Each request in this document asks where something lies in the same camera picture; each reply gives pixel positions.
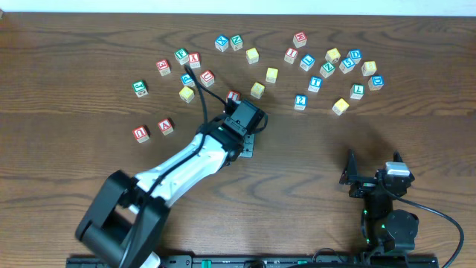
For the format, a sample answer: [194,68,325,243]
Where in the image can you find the blue L block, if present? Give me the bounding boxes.
[300,54,315,71]

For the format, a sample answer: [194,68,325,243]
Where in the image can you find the yellow block with ball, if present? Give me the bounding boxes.
[325,48,341,64]

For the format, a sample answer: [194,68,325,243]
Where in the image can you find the yellow K block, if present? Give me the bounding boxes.
[332,98,350,115]

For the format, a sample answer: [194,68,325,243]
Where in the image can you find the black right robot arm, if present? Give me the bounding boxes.
[339,150,419,254]

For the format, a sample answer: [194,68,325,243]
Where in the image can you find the red I block lower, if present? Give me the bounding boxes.
[226,91,240,101]

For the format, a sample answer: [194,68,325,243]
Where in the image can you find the blue D block right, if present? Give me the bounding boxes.
[368,75,385,91]

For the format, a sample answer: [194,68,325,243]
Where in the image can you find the blue 5 block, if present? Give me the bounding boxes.
[339,57,356,74]

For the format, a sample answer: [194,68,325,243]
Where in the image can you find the green J block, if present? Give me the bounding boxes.
[132,80,148,98]

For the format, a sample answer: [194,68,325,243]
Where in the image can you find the green 7 block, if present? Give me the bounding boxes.
[350,84,365,100]

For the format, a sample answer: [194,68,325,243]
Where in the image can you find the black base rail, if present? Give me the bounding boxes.
[65,254,440,268]

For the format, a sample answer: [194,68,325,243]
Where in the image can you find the red U block upper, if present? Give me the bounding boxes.
[200,70,215,87]

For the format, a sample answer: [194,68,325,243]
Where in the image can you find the red Y block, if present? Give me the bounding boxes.
[188,53,201,68]

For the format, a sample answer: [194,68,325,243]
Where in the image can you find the green F block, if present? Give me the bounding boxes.
[174,48,189,66]

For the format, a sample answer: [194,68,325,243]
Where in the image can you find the red u block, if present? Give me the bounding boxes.
[132,126,149,143]
[200,70,215,87]

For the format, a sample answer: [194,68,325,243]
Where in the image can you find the blue 2 block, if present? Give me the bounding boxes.
[295,95,307,110]

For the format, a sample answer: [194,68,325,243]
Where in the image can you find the blue d block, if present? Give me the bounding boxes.
[347,49,362,65]
[368,75,385,91]

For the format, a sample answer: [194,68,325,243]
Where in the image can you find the red block far left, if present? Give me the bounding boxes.
[156,60,171,76]

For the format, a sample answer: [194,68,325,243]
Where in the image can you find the red U block lower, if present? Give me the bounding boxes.
[132,126,149,143]

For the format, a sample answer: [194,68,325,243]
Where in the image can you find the red I block upper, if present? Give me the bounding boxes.
[284,48,298,64]

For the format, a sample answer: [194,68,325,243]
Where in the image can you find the yellow G block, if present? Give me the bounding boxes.
[179,86,195,103]

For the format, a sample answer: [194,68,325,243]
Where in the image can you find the green N block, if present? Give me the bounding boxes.
[230,35,243,51]

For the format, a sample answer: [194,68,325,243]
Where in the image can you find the blue X block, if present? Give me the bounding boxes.
[214,35,229,52]

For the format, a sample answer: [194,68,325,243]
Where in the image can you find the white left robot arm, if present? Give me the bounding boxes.
[75,115,260,267]

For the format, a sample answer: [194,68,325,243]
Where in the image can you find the yellow 8 block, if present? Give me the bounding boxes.
[361,61,377,77]

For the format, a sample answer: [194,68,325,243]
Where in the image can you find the red i block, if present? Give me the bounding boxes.
[284,48,298,64]
[226,91,240,101]

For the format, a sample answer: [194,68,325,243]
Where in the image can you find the blue T block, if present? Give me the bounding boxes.
[308,76,323,92]

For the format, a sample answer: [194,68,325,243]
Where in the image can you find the red A block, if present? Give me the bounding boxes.
[158,118,174,135]

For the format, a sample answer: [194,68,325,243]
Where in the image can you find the blue P block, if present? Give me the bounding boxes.
[181,74,195,87]

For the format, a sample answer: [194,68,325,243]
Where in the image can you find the green Z block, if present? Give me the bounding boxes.
[320,62,335,78]

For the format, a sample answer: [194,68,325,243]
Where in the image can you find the blue D block far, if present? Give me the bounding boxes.
[347,49,362,65]

